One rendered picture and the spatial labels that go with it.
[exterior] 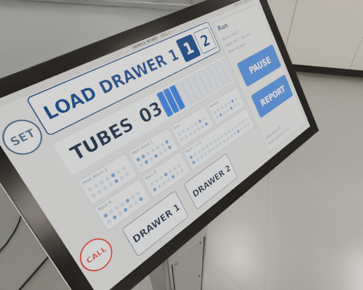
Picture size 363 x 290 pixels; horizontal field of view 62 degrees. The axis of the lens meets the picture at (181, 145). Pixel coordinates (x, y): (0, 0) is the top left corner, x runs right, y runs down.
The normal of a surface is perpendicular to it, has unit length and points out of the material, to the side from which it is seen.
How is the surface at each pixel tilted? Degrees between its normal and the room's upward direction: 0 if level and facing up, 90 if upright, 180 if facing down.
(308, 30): 90
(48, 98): 50
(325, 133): 0
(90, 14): 90
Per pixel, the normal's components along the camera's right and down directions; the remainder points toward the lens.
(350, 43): -0.22, 0.70
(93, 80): 0.49, -0.05
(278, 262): -0.03, -0.70
